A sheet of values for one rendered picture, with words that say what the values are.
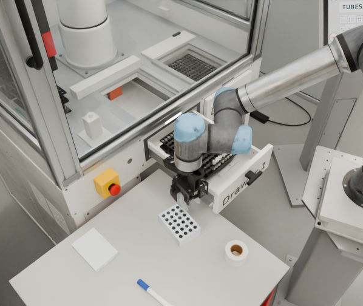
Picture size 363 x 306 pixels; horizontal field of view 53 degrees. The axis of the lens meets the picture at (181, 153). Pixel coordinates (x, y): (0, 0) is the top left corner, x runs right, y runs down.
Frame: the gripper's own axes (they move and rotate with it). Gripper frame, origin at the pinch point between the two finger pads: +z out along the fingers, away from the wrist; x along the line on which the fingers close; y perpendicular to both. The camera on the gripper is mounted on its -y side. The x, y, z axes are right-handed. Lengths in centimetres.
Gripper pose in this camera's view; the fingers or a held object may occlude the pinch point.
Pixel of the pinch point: (183, 201)
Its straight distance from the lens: 116.0
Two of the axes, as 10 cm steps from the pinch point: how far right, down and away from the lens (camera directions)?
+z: 0.0, 6.9, 7.2
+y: 5.9, 5.8, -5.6
